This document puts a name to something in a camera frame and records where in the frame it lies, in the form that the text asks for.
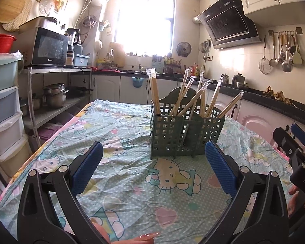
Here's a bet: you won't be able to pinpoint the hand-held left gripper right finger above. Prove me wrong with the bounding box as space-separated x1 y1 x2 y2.
205 140 290 244

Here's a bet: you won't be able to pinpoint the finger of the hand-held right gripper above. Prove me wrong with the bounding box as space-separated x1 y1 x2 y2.
290 123 305 149
273 126 304 159

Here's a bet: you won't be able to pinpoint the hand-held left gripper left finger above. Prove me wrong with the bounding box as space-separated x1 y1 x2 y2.
16 142 110 244

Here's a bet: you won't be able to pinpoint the green plastic utensil basket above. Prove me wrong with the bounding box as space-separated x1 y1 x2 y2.
150 90 225 160

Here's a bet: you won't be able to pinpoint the group of wooden chopsticks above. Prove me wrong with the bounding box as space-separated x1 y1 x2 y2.
146 68 244 122

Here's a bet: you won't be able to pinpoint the row of hanging cooking utensils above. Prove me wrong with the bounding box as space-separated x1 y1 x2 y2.
259 32 303 75

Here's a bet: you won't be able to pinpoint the person's right hand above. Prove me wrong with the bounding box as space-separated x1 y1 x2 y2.
288 186 305 216

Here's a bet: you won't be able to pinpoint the person's left hand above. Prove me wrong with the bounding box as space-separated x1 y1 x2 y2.
91 222 160 244

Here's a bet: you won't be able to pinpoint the pile of ginger roots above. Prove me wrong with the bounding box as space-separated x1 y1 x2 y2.
263 86 293 105

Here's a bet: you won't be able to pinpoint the purple lidded storage box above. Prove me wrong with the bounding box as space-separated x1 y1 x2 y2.
38 126 64 143

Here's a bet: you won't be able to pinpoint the black kitchen countertop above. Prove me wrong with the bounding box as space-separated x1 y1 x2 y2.
91 69 305 122

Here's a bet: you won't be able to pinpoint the cartoon cat printed tablecloth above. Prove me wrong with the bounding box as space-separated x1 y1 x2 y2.
0 99 293 244

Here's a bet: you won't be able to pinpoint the dark lidded pot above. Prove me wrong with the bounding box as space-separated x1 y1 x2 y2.
232 73 249 89

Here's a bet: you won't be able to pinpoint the black frying pan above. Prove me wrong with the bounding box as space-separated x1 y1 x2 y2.
66 86 94 96

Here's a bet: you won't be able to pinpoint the stacked steel pots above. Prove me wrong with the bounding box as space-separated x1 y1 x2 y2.
43 83 69 108

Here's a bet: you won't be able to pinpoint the cluster of condiment bottles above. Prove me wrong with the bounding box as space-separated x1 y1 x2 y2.
187 65 205 78

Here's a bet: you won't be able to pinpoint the metal storage shelf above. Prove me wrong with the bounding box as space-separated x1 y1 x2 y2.
18 67 92 148

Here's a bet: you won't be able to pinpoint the pastel plastic drawer tower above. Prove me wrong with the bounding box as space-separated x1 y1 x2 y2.
0 53 32 181

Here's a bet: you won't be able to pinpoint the blue plastic dish box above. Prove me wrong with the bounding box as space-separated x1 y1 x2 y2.
74 54 90 69

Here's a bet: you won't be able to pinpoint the metal dish rack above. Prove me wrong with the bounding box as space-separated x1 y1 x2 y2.
164 58 182 75

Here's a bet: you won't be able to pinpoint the wooden cutting board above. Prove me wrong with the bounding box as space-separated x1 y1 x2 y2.
109 42 126 68

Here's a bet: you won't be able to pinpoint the black blender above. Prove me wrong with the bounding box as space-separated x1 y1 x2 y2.
65 28 81 68

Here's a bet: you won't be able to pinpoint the pale blue knife holder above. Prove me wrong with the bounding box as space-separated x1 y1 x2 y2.
152 56 164 70

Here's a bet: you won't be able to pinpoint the small hanging kitchen tools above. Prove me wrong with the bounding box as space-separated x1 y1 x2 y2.
200 39 211 54

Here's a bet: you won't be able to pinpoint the black microwave oven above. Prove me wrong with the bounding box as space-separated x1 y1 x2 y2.
18 27 70 69

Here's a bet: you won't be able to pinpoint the black slanted range hood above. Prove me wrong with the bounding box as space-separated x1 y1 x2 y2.
197 0 262 49

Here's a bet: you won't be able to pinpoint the red plastic basin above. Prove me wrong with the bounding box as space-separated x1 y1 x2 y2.
0 34 17 54

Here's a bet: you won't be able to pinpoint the kitchen window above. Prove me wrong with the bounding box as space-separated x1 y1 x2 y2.
116 0 176 56

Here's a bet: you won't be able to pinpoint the round woven straw mat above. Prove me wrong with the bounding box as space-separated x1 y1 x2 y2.
2 0 33 32

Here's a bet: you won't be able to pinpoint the white plastic steamer lid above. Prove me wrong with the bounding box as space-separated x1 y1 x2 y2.
39 0 57 16

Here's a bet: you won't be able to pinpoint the metal utensil rail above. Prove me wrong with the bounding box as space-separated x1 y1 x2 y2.
268 27 303 36

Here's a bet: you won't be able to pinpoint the small wall fan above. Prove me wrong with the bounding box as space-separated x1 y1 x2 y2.
176 41 192 57

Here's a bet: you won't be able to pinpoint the white hanging wall holder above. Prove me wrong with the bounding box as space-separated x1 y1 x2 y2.
99 20 111 35

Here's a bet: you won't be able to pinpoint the coiled grey hose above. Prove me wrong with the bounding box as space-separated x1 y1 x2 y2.
81 15 97 28

